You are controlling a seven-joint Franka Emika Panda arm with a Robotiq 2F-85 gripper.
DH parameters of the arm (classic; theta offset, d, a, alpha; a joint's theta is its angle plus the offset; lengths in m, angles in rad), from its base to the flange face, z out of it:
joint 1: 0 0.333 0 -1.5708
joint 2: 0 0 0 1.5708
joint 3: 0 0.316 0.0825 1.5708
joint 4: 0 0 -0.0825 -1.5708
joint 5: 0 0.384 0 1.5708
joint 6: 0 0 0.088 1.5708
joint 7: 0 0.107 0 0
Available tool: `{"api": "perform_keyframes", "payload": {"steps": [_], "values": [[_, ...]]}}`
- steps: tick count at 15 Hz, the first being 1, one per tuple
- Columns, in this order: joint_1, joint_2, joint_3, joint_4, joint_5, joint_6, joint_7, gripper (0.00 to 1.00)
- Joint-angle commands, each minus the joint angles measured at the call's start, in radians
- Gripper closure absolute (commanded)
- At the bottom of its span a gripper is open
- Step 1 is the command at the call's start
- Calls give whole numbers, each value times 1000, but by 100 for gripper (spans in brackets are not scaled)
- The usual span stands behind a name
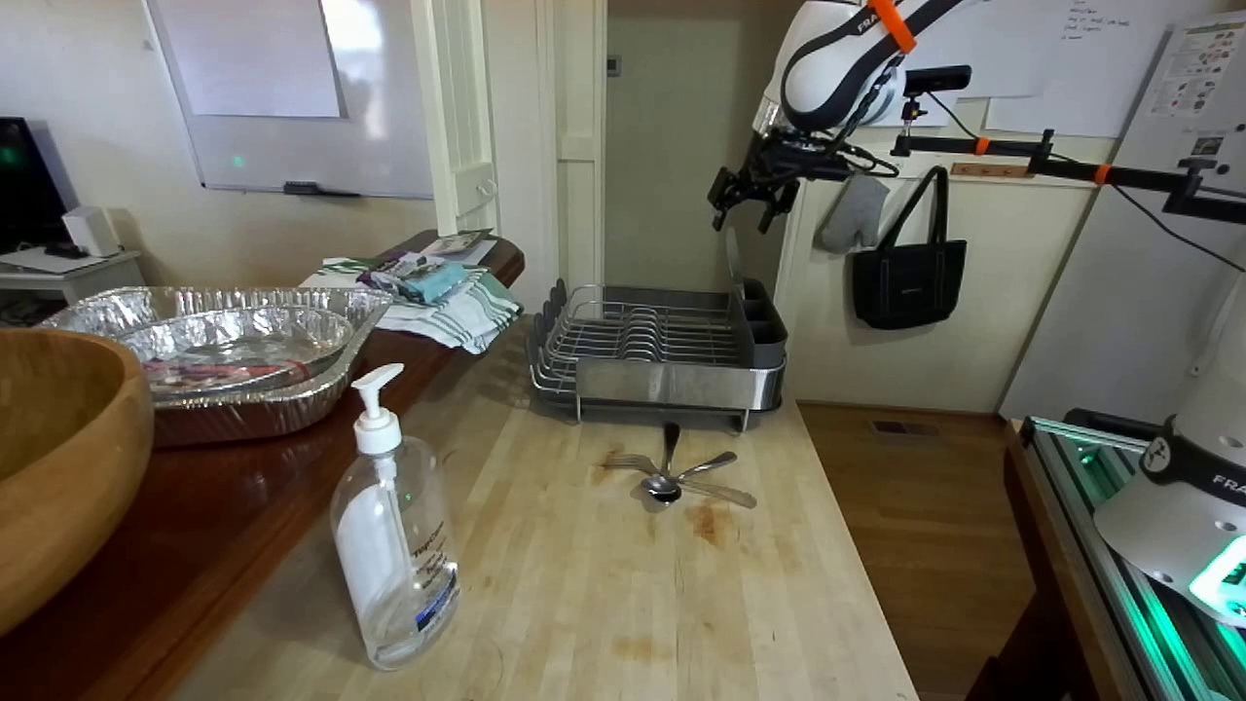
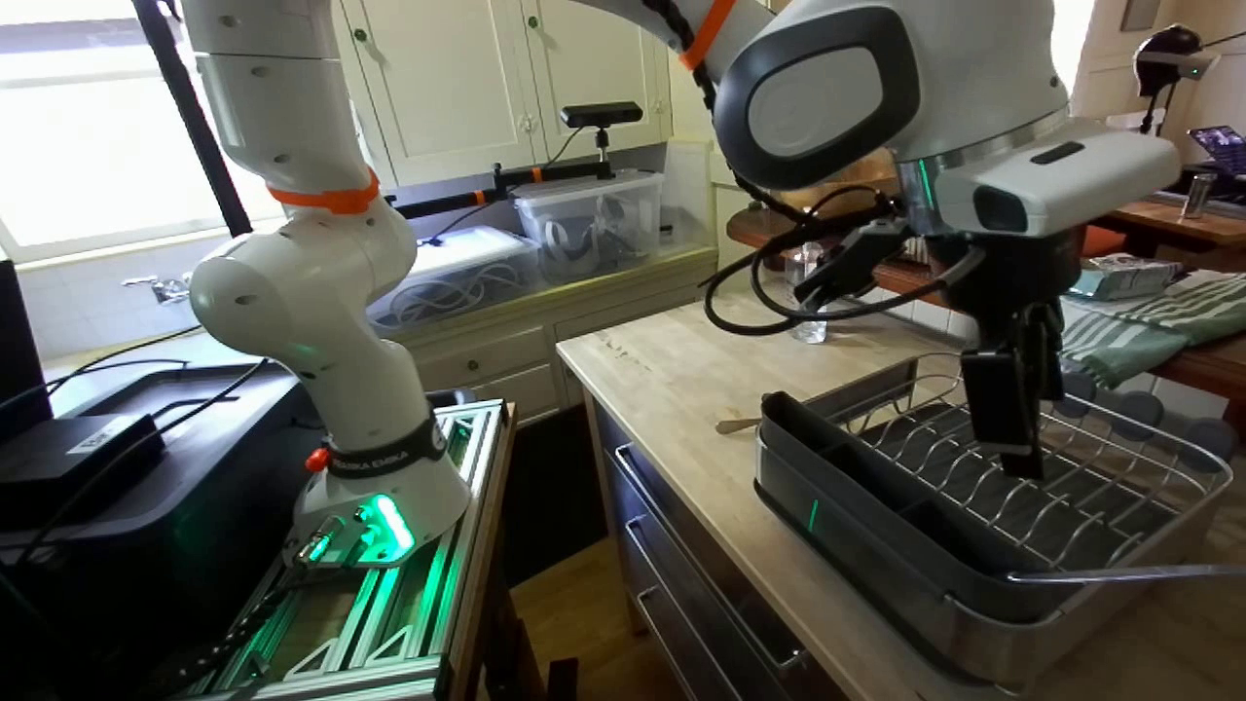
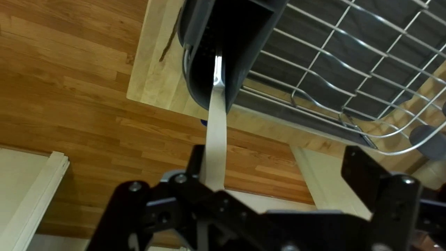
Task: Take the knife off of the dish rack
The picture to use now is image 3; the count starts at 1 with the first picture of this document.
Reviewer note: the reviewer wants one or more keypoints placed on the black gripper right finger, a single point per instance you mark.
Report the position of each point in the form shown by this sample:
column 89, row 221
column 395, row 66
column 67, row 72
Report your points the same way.
column 387, row 196

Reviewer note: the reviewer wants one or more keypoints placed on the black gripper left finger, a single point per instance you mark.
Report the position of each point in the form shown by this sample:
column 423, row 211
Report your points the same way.
column 139, row 204

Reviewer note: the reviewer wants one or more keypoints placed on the silver table knife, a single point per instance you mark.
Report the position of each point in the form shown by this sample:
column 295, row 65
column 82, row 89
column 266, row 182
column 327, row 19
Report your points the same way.
column 216, row 126

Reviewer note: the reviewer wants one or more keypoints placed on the dark grey cutlery caddy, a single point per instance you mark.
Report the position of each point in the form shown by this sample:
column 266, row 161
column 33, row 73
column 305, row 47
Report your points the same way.
column 227, row 47

